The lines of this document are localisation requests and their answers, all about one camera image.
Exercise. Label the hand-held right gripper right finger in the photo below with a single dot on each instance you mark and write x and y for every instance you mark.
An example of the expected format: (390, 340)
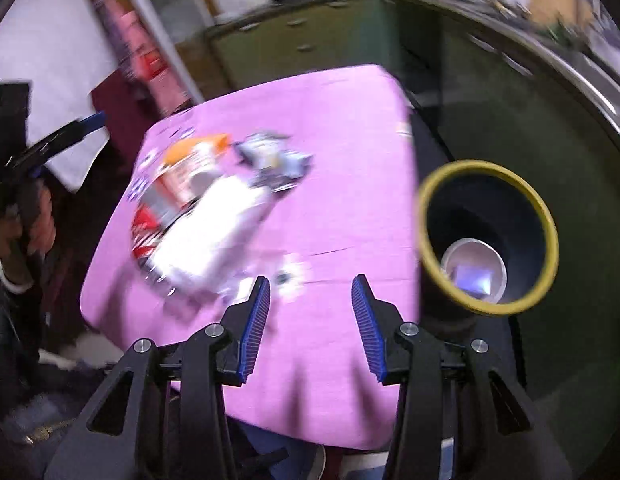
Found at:
(365, 330)

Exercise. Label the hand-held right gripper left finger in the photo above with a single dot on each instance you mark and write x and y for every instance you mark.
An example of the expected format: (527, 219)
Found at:
(255, 330)

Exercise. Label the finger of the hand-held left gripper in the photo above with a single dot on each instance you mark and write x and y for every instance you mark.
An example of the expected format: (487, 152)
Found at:
(92, 122)

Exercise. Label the clear plastic bottle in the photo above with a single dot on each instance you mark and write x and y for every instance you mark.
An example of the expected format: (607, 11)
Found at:
(215, 230)

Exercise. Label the red soda can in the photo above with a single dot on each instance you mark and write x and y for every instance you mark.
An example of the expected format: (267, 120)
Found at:
(142, 235)

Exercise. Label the black bin with yellow rim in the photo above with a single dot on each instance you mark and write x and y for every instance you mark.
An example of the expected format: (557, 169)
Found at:
(469, 200)

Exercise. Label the person's left hand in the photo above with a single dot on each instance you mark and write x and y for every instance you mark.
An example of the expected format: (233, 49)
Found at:
(40, 230)

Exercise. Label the maroon hanging cloth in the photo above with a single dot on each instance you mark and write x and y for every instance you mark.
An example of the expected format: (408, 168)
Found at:
(120, 105)

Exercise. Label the white hanging cloth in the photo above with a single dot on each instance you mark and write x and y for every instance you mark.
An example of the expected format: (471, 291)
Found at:
(50, 50)

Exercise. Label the pink hanging garment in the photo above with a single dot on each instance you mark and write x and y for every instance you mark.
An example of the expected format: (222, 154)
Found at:
(140, 35)

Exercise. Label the orange snack packet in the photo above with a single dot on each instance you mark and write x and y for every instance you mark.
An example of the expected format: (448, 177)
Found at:
(195, 152)

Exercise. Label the white framed glass door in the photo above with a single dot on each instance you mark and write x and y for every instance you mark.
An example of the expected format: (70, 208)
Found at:
(180, 5)

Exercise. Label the white bangle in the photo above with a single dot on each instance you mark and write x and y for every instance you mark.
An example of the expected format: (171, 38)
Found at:
(12, 282)

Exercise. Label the pink floral tablecloth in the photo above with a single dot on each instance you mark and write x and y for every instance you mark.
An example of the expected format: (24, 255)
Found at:
(340, 160)

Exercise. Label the crumpled white blue wrapper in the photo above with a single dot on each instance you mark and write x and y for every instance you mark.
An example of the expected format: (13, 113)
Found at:
(275, 157)

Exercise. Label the person's dark clothing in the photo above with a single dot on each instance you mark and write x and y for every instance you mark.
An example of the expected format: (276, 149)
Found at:
(20, 410)

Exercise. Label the green cabinet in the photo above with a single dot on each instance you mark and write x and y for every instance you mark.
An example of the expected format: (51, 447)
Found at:
(340, 35)

